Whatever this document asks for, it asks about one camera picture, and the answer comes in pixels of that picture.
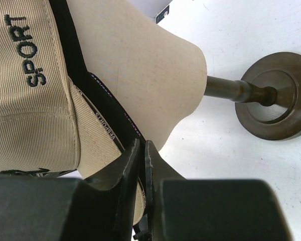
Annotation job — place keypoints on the beige baseball cap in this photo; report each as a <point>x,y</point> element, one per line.
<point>46,127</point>

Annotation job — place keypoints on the beige mannequin head stand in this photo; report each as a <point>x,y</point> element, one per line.
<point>159,78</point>

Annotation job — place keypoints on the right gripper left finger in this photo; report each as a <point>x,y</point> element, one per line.
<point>116,186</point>

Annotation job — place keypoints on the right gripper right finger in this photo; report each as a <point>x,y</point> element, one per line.
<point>166,200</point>

